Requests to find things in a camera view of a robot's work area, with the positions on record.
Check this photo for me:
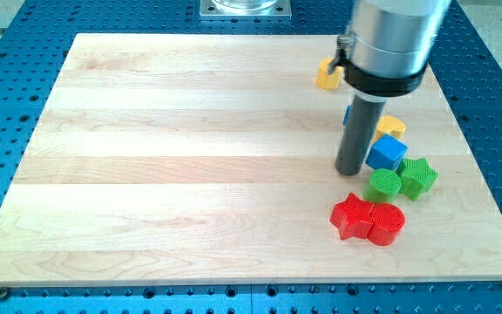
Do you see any blue triangle block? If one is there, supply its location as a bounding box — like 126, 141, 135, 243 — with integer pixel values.
343, 105, 353, 126

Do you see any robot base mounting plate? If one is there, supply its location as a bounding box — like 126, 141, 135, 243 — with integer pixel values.
199, 0, 292, 20

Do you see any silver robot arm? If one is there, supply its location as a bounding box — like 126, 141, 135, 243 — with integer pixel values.
328, 0, 451, 102

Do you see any yellow hexagon block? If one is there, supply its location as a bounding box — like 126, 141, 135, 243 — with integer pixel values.
315, 58, 343, 91

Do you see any wooden board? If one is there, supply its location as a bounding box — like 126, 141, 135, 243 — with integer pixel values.
0, 34, 502, 287

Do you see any red star block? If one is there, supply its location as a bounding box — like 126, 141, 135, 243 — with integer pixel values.
329, 193, 375, 240

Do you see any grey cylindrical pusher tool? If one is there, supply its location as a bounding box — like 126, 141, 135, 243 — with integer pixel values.
335, 92, 387, 176

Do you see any blue cube block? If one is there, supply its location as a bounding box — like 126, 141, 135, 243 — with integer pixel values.
365, 134, 408, 171

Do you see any green cylinder block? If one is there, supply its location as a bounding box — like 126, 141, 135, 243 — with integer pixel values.
363, 168, 402, 203

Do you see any yellow heart block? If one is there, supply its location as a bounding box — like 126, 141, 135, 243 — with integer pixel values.
372, 115, 407, 142

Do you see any red cylinder block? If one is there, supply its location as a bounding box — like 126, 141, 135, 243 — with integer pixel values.
367, 203, 406, 246

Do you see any green star block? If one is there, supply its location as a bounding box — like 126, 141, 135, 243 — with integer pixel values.
397, 158, 438, 201

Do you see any blue perforated table plate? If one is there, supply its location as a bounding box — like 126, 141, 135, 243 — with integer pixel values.
0, 1, 502, 313

